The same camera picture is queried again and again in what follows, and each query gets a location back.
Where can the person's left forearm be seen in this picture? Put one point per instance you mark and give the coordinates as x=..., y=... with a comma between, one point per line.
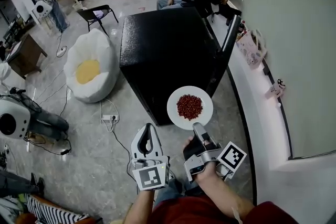
x=139, y=207

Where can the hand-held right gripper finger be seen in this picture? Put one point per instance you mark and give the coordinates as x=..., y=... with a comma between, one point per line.
x=203, y=136

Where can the black-white striped cloth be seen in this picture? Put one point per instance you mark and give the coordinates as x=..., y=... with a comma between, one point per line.
x=50, y=209

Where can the pile of dark red beans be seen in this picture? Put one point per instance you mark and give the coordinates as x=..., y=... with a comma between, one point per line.
x=189, y=107

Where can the brown wooden desk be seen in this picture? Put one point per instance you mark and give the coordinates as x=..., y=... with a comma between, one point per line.
x=29, y=55

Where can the white plate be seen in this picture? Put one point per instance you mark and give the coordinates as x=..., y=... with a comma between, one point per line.
x=173, y=112

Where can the white round-window backpack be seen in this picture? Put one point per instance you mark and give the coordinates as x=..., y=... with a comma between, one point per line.
x=42, y=9
x=13, y=118

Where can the white curved ledge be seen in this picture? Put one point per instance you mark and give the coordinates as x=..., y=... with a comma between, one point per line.
x=262, y=118

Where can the white flower-shaped beanbag chair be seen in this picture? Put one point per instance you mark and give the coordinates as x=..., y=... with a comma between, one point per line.
x=92, y=89

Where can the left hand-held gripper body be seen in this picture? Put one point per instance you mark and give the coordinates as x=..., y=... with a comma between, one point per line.
x=152, y=175

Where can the orange sofa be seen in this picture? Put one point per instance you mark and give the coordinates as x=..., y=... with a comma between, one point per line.
x=26, y=219

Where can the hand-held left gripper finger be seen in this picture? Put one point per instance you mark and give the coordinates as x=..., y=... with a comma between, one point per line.
x=135, y=150
x=158, y=147

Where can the black metal chair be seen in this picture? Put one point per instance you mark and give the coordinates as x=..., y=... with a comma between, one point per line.
x=94, y=14

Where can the person's blue jeans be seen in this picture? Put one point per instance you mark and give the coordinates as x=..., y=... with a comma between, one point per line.
x=170, y=191

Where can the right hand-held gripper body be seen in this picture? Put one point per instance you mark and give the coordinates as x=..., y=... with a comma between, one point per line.
x=232, y=157

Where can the person's right forearm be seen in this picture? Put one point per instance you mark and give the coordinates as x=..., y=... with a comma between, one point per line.
x=223, y=191

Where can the pink shopping bag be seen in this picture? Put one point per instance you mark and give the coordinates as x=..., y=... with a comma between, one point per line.
x=252, y=52

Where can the white power strip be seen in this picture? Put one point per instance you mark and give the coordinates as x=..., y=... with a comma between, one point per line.
x=107, y=118
x=61, y=51

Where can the person's red shirt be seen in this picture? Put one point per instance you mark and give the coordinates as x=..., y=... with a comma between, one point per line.
x=197, y=212

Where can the row of drink bottles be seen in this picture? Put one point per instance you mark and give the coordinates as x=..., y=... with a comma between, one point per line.
x=240, y=31

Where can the person's right hand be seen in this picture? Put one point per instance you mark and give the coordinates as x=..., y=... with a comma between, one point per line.
x=193, y=149

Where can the small black box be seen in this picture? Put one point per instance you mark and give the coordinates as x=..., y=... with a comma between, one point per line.
x=265, y=71

